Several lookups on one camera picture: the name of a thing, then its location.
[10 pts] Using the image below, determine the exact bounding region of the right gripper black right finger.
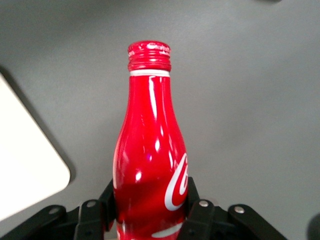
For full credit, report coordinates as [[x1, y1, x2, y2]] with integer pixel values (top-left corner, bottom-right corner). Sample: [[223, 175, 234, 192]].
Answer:
[[178, 176, 288, 240]]

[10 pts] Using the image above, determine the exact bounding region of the red coke bottle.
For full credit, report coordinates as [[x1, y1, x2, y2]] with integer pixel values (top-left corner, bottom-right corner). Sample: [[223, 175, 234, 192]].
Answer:
[[112, 39, 190, 240]]

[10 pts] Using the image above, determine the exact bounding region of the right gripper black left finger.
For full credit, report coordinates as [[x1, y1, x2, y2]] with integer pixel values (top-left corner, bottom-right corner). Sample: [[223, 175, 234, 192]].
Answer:
[[0, 178, 117, 240]]

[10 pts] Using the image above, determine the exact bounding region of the beige rectangular tray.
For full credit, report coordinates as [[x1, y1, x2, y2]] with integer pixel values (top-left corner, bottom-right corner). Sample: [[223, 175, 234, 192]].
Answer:
[[0, 71, 72, 222]]

